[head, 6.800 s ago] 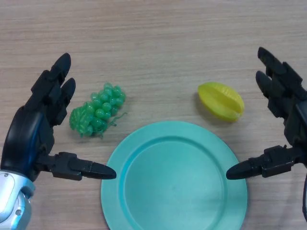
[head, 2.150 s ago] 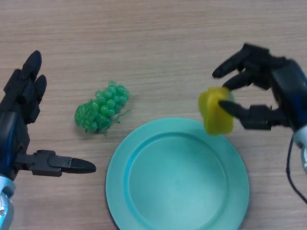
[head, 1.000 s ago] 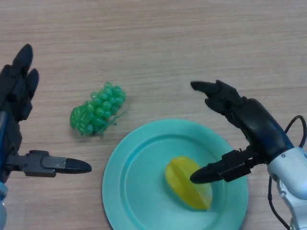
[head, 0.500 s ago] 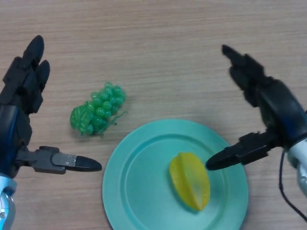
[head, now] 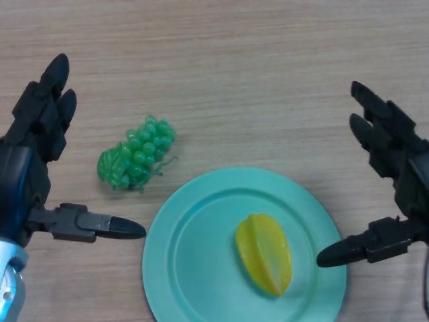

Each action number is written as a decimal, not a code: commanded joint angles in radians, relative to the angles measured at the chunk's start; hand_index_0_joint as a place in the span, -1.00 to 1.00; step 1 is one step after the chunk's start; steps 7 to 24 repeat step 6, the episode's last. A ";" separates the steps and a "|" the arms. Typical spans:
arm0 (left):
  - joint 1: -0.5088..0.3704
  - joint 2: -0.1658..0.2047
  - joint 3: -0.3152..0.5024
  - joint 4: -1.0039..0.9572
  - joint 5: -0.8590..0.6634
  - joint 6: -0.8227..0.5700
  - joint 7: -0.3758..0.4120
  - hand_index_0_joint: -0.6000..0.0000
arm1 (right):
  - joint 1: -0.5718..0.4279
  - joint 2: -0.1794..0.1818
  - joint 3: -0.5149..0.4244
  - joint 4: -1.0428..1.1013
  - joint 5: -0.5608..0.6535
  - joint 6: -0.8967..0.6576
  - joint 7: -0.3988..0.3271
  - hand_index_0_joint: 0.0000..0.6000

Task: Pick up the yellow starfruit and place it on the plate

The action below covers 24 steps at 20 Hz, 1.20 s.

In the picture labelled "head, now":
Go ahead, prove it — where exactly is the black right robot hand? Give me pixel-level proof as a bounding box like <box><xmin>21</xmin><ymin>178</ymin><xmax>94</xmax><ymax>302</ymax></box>
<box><xmin>316</xmin><ymin>80</ymin><xmax>429</xmax><ymax>268</ymax></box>

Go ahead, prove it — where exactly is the green grape bunch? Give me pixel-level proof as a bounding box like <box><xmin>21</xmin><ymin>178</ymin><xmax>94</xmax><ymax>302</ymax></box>
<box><xmin>97</xmin><ymin>114</ymin><xmax>178</xmax><ymax>194</ymax></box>

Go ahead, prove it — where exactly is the yellow starfruit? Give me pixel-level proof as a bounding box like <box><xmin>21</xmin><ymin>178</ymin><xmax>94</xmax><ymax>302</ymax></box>
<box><xmin>234</xmin><ymin>213</ymin><xmax>293</xmax><ymax>298</ymax></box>

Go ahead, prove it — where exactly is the teal round plate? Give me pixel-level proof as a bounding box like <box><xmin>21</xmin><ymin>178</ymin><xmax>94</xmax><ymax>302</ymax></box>
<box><xmin>141</xmin><ymin>167</ymin><xmax>347</xmax><ymax>322</ymax></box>

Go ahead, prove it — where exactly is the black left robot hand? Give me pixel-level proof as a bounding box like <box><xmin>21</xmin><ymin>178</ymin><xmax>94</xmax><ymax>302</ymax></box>
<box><xmin>0</xmin><ymin>53</ymin><xmax>147</xmax><ymax>249</ymax></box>

